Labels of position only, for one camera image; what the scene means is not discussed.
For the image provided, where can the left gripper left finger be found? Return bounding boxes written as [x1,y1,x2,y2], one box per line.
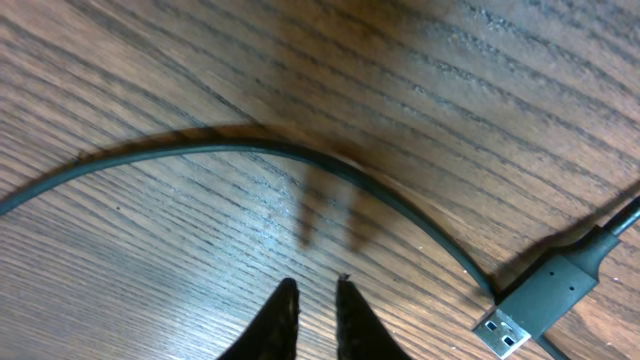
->
[218,278,300,360]

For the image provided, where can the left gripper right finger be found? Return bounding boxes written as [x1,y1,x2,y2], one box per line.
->
[336,274,411,360]

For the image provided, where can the smooth black USB cable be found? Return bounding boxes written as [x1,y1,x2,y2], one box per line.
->
[0,137,640,360]

